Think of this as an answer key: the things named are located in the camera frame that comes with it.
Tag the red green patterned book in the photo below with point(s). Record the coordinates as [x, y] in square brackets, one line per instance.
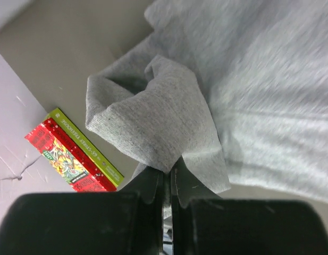
[73, 156]

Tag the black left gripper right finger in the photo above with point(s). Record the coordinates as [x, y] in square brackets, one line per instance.
[204, 223]

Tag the grey t shirt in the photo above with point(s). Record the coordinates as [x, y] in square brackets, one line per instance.
[238, 89]

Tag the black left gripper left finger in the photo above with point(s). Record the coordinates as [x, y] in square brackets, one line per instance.
[125, 222]

